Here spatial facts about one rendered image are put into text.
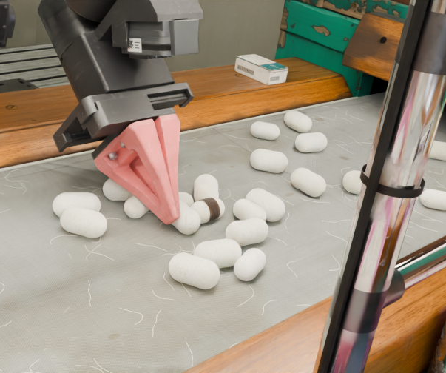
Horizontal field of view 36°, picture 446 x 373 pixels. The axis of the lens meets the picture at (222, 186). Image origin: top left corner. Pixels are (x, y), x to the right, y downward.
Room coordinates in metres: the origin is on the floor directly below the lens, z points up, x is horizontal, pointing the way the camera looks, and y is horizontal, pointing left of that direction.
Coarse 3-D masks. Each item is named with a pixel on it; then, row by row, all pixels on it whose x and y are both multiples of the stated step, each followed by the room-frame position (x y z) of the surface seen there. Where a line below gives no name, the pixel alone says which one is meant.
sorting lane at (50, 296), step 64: (320, 128) 0.77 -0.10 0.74; (0, 192) 0.49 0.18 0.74; (192, 192) 0.54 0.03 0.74; (0, 256) 0.40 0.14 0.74; (64, 256) 0.41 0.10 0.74; (128, 256) 0.42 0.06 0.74; (320, 256) 0.47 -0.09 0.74; (0, 320) 0.33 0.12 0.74; (64, 320) 0.34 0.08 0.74; (128, 320) 0.35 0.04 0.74; (192, 320) 0.36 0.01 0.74; (256, 320) 0.37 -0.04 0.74
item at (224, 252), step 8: (216, 240) 0.43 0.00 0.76; (224, 240) 0.43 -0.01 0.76; (232, 240) 0.44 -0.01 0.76; (200, 248) 0.42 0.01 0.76; (208, 248) 0.42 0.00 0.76; (216, 248) 0.42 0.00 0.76; (224, 248) 0.42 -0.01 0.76; (232, 248) 0.43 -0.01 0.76; (240, 248) 0.43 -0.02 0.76; (200, 256) 0.42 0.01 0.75; (208, 256) 0.42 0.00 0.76; (216, 256) 0.42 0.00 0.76; (224, 256) 0.42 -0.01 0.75; (232, 256) 0.42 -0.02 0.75; (240, 256) 0.43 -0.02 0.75; (216, 264) 0.42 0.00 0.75; (224, 264) 0.42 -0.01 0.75; (232, 264) 0.42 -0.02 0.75
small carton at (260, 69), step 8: (240, 56) 0.86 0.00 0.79; (248, 56) 0.87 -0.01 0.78; (256, 56) 0.87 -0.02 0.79; (240, 64) 0.85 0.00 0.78; (248, 64) 0.85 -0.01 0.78; (256, 64) 0.84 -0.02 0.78; (264, 64) 0.84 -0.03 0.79; (272, 64) 0.85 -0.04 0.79; (280, 64) 0.85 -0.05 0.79; (240, 72) 0.85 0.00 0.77; (248, 72) 0.84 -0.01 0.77; (256, 72) 0.84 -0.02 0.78; (264, 72) 0.83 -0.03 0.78; (272, 72) 0.82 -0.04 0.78; (280, 72) 0.84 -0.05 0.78; (264, 80) 0.83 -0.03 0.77; (272, 80) 0.83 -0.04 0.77; (280, 80) 0.84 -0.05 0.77
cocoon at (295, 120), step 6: (288, 114) 0.75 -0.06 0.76; (294, 114) 0.74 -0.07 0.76; (300, 114) 0.74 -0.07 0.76; (288, 120) 0.74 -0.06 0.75; (294, 120) 0.74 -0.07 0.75; (300, 120) 0.73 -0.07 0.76; (306, 120) 0.73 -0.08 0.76; (288, 126) 0.75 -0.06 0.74; (294, 126) 0.74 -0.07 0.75; (300, 126) 0.73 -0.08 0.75; (306, 126) 0.73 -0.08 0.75; (300, 132) 0.74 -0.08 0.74
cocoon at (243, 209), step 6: (234, 204) 0.51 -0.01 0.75; (240, 204) 0.50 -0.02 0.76; (246, 204) 0.50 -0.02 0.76; (252, 204) 0.50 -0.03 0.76; (234, 210) 0.50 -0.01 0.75; (240, 210) 0.50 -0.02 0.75; (246, 210) 0.50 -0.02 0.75; (252, 210) 0.50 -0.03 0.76; (258, 210) 0.50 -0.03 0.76; (264, 210) 0.50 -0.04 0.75; (240, 216) 0.50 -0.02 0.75; (246, 216) 0.50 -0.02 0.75; (252, 216) 0.49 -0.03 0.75; (258, 216) 0.49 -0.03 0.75; (264, 216) 0.50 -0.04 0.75
